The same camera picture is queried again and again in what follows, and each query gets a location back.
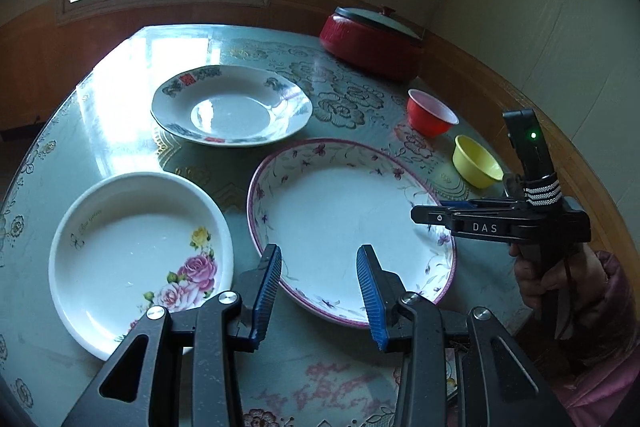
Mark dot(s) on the red electric cooking pot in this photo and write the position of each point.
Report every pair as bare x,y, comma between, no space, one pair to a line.
382,53

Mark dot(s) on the floral plastic tablecloth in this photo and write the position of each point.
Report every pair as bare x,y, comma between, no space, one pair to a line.
308,371

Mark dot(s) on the white plate with red characters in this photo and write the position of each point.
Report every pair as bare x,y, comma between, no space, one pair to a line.
231,106

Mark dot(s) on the red plastic bowl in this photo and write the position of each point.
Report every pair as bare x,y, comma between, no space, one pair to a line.
429,116

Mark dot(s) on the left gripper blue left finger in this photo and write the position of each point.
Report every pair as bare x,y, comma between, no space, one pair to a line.
263,290

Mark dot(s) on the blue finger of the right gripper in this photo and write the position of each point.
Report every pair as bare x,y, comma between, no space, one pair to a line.
462,204

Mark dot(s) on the white plate with rose print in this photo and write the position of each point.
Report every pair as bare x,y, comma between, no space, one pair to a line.
130,243

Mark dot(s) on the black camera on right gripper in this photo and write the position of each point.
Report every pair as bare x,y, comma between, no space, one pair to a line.
541,186

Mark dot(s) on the right hand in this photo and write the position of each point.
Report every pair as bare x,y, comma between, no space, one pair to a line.
585,269

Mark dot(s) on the yellow plastic bowl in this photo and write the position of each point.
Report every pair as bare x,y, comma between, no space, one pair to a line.
474,163

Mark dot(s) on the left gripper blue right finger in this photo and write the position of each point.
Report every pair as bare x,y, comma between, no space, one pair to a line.
377,295

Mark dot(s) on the white plate with purple rim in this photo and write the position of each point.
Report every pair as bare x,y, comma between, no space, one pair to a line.
320,200

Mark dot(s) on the pink jacket sleeve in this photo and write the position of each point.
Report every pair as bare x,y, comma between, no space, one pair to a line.
592,371

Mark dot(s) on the pot lid with red knob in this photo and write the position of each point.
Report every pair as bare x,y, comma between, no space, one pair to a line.
375,20

